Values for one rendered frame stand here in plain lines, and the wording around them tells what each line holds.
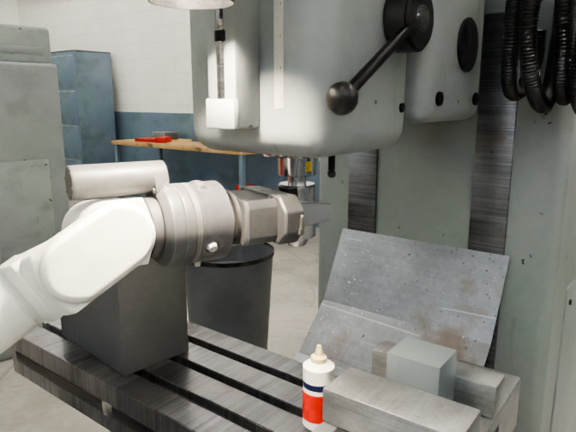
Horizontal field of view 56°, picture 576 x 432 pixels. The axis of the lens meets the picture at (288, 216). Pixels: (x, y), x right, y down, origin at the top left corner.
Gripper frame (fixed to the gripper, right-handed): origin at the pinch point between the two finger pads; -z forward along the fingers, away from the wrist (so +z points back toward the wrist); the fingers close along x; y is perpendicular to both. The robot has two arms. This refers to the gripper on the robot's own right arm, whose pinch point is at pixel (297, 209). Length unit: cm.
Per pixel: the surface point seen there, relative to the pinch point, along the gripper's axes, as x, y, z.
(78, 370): 28.4, 28.3, 21.6
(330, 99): -15.3, -13.2, 7.0
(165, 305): 23.3, 18.4, 9.0
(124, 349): 21.7, 23.3, 16.1
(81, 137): 710, 34, -130
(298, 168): -2.1, -5.4, 1.2
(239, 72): -5.8, -15.8, 11.0
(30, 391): 210, 123, 11
